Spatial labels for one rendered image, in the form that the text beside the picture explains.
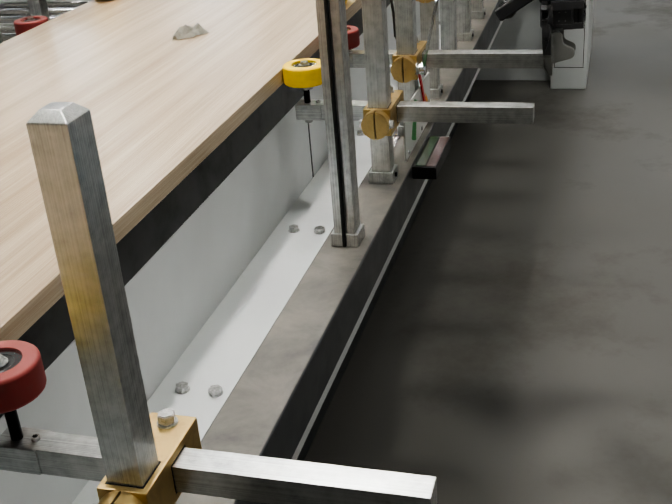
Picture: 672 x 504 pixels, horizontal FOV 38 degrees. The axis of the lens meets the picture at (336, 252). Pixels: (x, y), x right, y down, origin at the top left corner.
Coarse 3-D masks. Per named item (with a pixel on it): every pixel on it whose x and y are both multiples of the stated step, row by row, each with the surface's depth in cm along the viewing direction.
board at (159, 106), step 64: (128, 0) 244; (192, 0) 239; (256, 0) 233; (0, 64) 195; (64, 64) 192; (128, 64) 188; (192, 64) 184; (256, 64) 181; (0, 128) 157; (128, 128) 153; (192, 128) 150; (0, 192) 132; (128, 192) 128; (0, 256) 113; (0, 320) 100
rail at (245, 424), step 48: (480, 48) 267; (432, 96) 219; (384, 192) 173; (384, 240) 164; (336, 288) 142; (288, 336) 131; (336, 336) 137; (240, 384) 121; (288, 384) 121; (240, 432) 113; (288, 432) 118
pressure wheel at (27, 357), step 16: (0, 352) 93; (16, 352) 93; (32, 352) 92; (0, 368) 91; (16, 368) 90; (32, 368) 90; (0, 384) 88; (16, 384) 89; (32, 384) 90; (0, 400) 89; (16, 400) 89; (32, 400) 91; (16, 416) 94; (16, 432) 94
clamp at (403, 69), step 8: (424, 48) 197; (392, 56) 191; (400, 56) 190; (408, 56) 190; (416, 56) 190; (392, 64) 190; (400, 64) 189; (408, 64) 189; (392, 72) 190; (400, 72) 190; (408, 72) 189; (400, 80) 191; (408, 80) 190
